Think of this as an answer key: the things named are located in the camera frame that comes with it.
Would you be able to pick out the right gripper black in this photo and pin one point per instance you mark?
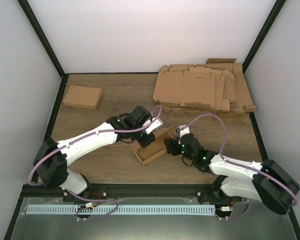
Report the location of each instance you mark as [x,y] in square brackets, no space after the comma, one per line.
[172,146]

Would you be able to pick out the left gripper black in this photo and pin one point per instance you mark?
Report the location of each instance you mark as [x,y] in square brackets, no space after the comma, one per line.
[143,143]

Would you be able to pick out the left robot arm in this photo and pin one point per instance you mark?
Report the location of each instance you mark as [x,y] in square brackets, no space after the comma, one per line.
[54,158]

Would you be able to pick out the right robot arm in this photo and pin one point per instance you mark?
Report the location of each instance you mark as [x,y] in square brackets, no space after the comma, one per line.
[266,181]

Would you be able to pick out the folded brown cardboard box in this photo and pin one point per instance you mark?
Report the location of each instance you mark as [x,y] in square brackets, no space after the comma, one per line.
[82,97]

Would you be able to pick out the stack of flat cardboard sheets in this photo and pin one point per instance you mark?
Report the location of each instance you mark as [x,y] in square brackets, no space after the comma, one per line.
[217,86]

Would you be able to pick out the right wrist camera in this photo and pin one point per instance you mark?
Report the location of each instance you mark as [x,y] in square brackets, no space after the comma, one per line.
[182,130]

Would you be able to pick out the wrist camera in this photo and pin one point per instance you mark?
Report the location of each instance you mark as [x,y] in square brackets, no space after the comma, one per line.
[182,130]
[157,124]

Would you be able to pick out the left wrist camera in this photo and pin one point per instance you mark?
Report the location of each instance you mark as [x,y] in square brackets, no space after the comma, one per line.
[157,124]

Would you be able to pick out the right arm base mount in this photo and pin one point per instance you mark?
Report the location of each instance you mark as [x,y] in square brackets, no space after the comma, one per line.
[212,193]

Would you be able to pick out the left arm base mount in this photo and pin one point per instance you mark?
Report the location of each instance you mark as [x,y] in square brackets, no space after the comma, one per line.
[78,189]

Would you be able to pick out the black aluminium frame rail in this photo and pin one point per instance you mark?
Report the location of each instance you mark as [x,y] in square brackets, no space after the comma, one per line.
[117,191]

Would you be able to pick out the light blue slotted cable duct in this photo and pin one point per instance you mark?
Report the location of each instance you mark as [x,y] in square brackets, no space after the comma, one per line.
[59,209]

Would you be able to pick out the left black corner post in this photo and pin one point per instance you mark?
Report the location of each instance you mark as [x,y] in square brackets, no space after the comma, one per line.
[32,19]

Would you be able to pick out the black corner post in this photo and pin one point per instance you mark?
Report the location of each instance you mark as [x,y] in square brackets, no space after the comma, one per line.
[267,25]
[32,19]

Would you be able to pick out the right black corner post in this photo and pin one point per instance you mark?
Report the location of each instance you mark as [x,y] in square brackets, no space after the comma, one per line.
[267,25]

